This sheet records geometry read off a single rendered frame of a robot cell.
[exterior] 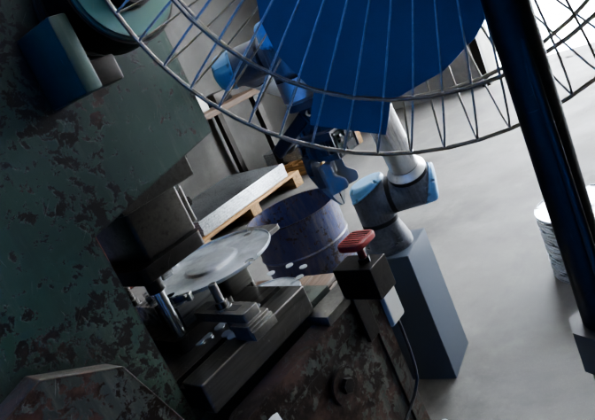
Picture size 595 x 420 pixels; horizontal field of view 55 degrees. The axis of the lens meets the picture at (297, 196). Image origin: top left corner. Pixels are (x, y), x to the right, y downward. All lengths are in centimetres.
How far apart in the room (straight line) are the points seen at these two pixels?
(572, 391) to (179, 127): 128
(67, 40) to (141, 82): 20
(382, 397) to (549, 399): 62
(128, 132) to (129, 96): 6
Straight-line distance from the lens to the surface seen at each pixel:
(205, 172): 551
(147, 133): 100
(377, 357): 130
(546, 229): 215
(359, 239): 111
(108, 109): 98
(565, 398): 179
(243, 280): 129
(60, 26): 86
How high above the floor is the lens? 117
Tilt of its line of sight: 15 degrees down
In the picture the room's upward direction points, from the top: 24 degrees counter-clockwise
